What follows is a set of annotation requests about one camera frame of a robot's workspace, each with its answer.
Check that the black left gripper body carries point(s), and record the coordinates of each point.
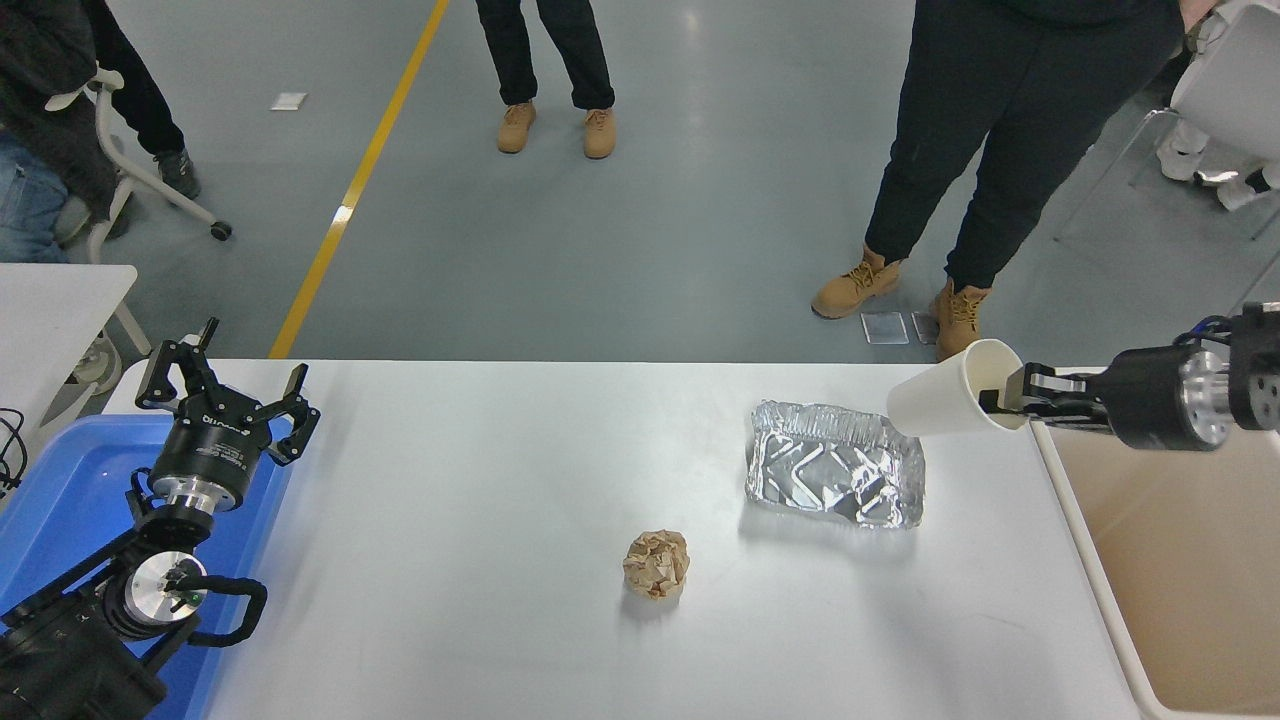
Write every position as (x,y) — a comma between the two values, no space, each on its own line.
(215,445)

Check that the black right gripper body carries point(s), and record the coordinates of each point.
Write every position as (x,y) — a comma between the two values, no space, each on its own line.
(1150,400)

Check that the white paper cup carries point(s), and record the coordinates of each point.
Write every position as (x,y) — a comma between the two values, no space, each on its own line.
(930,400)

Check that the silver foil tray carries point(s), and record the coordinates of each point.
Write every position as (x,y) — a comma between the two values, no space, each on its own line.
(830,470)

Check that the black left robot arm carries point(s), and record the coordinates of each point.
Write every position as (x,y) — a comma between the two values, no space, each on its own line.
(60,660)

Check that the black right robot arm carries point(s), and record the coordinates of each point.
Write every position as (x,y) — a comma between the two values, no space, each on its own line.
(1255,370)

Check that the white side table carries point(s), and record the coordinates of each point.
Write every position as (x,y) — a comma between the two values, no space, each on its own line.
(50,320)

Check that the blue plastic tray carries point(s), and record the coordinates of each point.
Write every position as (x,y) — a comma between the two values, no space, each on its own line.
(70,480)

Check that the clear floor plate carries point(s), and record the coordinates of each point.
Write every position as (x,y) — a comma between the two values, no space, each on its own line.
(922,328)
(886,329)

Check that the grey metal chair leg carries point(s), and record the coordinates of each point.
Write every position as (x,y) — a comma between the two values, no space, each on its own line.
(1252,294)

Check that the white wheeled chair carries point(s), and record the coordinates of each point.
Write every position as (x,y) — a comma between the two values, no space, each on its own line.
(221,231)

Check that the large pale plastic bin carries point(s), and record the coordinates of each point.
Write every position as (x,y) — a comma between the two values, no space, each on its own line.
(1180,600)

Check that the seated person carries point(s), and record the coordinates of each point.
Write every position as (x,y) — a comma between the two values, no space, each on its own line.
(40,100)
(1180,155)

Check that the white paper scrap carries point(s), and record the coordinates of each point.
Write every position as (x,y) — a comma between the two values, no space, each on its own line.
(288,102)

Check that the crumpled tan paper ball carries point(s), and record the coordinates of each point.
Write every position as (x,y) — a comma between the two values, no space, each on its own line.
(657,565)

